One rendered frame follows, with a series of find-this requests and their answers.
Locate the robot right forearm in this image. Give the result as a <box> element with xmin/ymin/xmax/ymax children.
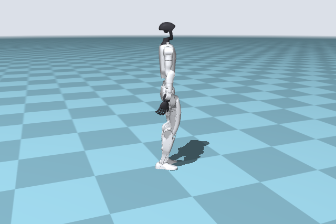
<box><xmin>165</xmin><ymin>71</ymin><xmax>175</xmax><ymax>100</ymax></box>

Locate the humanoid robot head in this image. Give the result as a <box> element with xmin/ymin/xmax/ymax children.
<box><xmin>159</xmin><ymin>22</ymin><xmax>175</xmax><ymax>45</ymax></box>

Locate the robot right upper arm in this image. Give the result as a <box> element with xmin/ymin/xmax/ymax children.
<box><xmin>163</xmin><ymin>47</ymin><xmax>173</xmax><ymax>77</ymax></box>

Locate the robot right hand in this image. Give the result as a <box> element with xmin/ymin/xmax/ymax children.
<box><xmin>156</xmin><ymin>94</ymin><xmax>170</xmax><ymax>115</ymax></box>

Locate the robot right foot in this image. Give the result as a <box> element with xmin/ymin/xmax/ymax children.
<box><xmin>155</xmin><ymin>162</ymin><xmax>177</xmax><ymax>170</ymax></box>

